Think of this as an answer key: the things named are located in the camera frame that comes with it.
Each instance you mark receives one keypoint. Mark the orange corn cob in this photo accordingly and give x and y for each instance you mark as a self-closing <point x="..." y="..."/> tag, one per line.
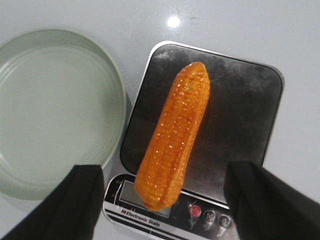
<point x="161" y="174"/>

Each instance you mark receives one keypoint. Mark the silver black kitchen scale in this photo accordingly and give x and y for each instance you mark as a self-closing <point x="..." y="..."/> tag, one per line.
<point x="237" y="125"/>

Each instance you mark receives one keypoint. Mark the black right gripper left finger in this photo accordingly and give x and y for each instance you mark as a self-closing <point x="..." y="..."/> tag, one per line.
<point x="69" y="212"/>

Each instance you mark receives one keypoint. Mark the pale green plate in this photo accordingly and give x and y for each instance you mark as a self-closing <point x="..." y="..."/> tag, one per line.
<point x="62" y="103"/>

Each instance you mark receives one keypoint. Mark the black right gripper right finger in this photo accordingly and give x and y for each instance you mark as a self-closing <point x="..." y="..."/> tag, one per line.
<point x="266" y="208"/>

